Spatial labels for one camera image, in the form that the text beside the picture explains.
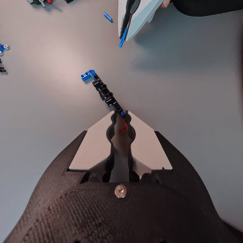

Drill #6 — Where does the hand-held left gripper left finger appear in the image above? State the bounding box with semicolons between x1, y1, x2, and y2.
68;111;117;182

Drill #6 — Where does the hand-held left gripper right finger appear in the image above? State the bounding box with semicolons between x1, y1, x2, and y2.
127;111;173;181

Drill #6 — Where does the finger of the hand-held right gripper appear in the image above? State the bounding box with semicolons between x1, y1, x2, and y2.
118;0;134;39
125;0;164;43

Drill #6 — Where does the black red blue beam assembly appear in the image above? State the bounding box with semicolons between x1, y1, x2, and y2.
80;69;131;134

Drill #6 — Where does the partly built toy race car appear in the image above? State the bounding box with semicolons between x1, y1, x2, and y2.
27;0;76;7

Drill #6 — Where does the grey desk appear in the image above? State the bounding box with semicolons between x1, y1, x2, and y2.
0;0;243;238

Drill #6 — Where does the black knit cloth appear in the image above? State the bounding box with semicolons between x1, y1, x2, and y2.
171;0;243;17

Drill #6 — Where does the pile of mixed small pieces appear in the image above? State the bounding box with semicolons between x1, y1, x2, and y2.
0;43;10;73

